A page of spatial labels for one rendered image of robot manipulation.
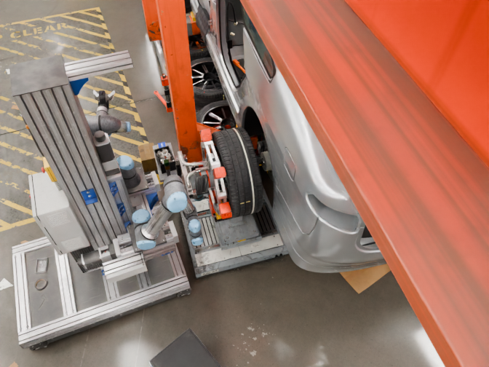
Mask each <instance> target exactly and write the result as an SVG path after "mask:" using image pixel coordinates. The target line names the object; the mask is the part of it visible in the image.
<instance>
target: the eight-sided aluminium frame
mask: <svg viewBox="0 0 489 367"><path fill-rule="evenodd" d="M201 148H202V161H205V152H204V149H205V150H206V152H207V156H208V159H209V161H210V167H211V170H213V169H214V168H217V167H221V166H220V160H219V159H218V155H217V153H216V150H215V147H214V143H213V142H212V141H207V142H204V143H202V142H201ZM210 149H212V152H213V154H214V157H215V161H214V162H213V160H212V157H211V154H210ZM213 178H214V176H213ZM214 182H215V186H214V187H211V188H208V189H209V193H210V197H211V200H212V203H213V208H214V210H215V212H216V213H217V214H218V215H220V211H219V206H218V204H221V201H220V200H221V199H223V203H225V202H226V198H227V195H226V190H225V186H224V182H223V178H220V184H221V188H222V190H219V187H218V180H217V179H214ZM213 190H214V191H215V196H216V198H217V201H218V203H217V204H215V199H214V197H213V194H212V191H213Z"/></svg>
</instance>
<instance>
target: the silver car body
mask: <svg viewBox="0 0 489 367"><path fill-rule="evenodd" d="M189 1H190V5H191V10H192V12H193V14H194V17H195V19H196V13H197V12H198V10H197V9H198V6H199V5H200V4H201V5H202V7H203V8H205V9H206V10H207V12H208V14H209V16H210V20H209V21H210V24H209V25H210V26H209V28H208V30H207V35H206V36H205V40H206V46H207V49H208V51H209V54H210V56H211V58H212V61H213V63H214V66H215V69H216V71H217V73H218V77H219V80H220V83H221V86H222V88H223V92H224V94H225V96H226V100H227V102H228V105H229V107H230V109H231V113H232V114H233V117H234V120H235V122H236V125H237V127H241V121H242V112H243V110H244V107H245V106H247V105H248V106H251V107H252V108H253V109H254V111H255V113H256V114H257V115H258V118H259V120H260V122H261V126H262V128H263V131H264V135H265V137H266V142H267V146H268V149H269V156H270V160H271V169H272V175H273V182H274V204H273V209H272V213H273V215H274V218H275V221H276V223H277V226H278V228H279V231H280V233H281V236H282V238H283V240H284V242H285V245H286V248H287V251H288V253H289V254H290V258H291V259H292V260H293V262H294V263H295V264H296V265H297V266H298V267H300V268H301V269H305V270H307V271H310V272H319V273H336V272H349V271H354V270H359V269H366V268H370V267H376V266H380V265H383V264H387V263H386V260H385V258H384V257H383V255H382V253H381V252H380V250H379V248H378V246H377V245H376V243H375V240H374V239H373V237H372V235H371V234H370V232H369V230H368V228H367V227H366V225H365V222H364V221H363V220H362V217H361V215H360V214H359V212H358V210H357V209H356V207H355V205H354V203H353V202H352V200H351V198H350V196H349V194H348V192H347V191H346V189H345V187H344V185H343V184H342V182H341V180H340V178H339V177H338V174H337V173H336V171H335V169H334V167H333V166H332V164H331V162H330V160H329V159H328V157H327V155H326V153H325V151H324V149H323V148H322V146H321V144H320V142H319V141H318V139H317V137H316V136H315V134H314V131H313V130H312V128H311V126H310V124H309V123H308V121H307V119H306V118H305V116H304V114H303V112H302V111H301V108H300V106H299V105H298V103H297V101H296V99H295V98H294V96H293V94H292V93H291V91H290V88H289V87H288V86H287V83H286V81H285V80H284V78H283V76H282V75H281V73H280V71H279V69H278V68H277V65H276V63H275V62H274V60H273V58H272V56H271V55H270V53H269V51H268V50H267V48H266V45H265V44H264V43H263V40H262V38H261V37H260V35H259V33H258V32H257V30H256V28H255V26H254V25H253V22H252V21H251V19H250V17H249V15H248V14H247V12H246V10H245V8H244V7H243V5H242V3H241V1H240V0H189ZM209 21H208V22H209Z"/></svg>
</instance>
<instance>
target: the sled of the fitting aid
mask: <svg viewBox="0 0 489 367"><path fill-rule="evenodd" d="M252 216H253V219H254V222H255V225H256V227H257V230H258V236H256V237H251V238H247V239H244V240H239V241H236V242H230V243H227V244H225V242H224V240H223V236H222V233H221V230H220V226H219V223H218V222H215V219H214V218H213V217H212V219H213V223H214V225H215V230H216V232H217V236H218V239H219V243H220V246H221V250H227V249H230V248H235V247H239V246H242V245H247V244H250V243H253V242H258V241H261V240H262V235H261V232H260V229H259V227H258V224H257V221H256V220H255V216H254V214H253V213H252Z"/></svg>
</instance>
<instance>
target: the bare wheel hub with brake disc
mask: <svg viewBox="0 0 489 367"><path fill-rule="evenodd" d="M263 144H264V152H261V155H260V157H261V158H263V160H264V163H265V165H264V166H262V167H263V169H264V170H265V171H266V172H267V171H268V175H269V178H270V179H271V180H273V175H272V169H271V160H270V156H269V150H268V146H267V142H266V140H265V141H264V142H263Z"/></svg>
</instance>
